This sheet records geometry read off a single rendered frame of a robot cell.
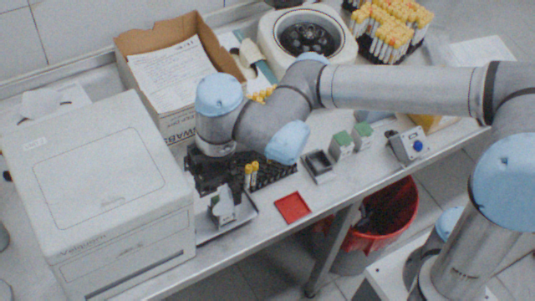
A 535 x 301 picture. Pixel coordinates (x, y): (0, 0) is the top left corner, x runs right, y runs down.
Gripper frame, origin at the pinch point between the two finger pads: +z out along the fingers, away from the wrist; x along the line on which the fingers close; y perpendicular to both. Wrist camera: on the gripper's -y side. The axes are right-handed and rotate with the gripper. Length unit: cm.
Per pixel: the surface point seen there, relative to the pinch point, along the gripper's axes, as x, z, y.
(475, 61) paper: -12, 13, -92
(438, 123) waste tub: 3, 10, -63
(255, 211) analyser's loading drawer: 2.7, 10.9, -7.4
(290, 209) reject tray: 4.4, 14.7, -16.5
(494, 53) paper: -11, 13, -100
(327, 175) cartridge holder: 1.0, 13.5, -29.3
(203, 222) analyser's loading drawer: -0.3, 11.0, 4.4
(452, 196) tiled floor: -2, 102, -119
